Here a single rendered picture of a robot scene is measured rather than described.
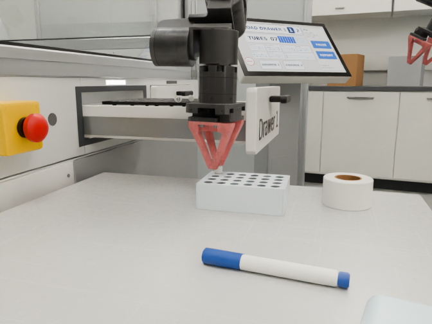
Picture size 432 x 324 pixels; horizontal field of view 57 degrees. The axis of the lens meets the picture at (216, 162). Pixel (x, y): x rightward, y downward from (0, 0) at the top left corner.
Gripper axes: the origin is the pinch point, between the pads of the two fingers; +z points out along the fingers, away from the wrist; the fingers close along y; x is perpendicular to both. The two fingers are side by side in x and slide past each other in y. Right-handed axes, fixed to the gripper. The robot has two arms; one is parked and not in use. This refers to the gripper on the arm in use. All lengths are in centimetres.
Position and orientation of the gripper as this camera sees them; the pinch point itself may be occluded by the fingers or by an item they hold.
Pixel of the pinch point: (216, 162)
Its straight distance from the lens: 61.9
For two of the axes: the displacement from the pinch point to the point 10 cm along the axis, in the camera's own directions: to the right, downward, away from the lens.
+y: -3.0, 1.8, -9.4
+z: -0.2, 9.8, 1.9
